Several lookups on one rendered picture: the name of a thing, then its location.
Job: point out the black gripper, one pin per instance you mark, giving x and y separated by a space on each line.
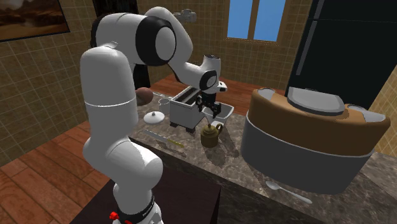
205 98

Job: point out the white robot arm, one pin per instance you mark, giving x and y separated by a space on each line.
107 93

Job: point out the white square bowl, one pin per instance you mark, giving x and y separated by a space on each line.
225 113

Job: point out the white toaster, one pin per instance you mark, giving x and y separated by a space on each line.
183 113

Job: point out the brown teapot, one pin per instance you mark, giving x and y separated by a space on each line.
210 136

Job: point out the white round lid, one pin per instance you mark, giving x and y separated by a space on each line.
154 118

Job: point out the brown round ball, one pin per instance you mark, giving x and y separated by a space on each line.
144 96

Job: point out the dark robot stand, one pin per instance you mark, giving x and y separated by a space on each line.
183 198

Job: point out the brown and grey cooker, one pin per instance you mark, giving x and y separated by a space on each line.
297 149

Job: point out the white spoon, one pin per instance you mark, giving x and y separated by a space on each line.
288 193

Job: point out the black refrigerator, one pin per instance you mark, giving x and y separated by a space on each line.
350 46

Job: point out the grey wall fixture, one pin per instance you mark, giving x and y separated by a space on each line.
186 16

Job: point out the window with wooden frame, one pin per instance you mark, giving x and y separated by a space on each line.
256 20

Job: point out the framed wall picture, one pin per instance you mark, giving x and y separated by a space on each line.
28 18

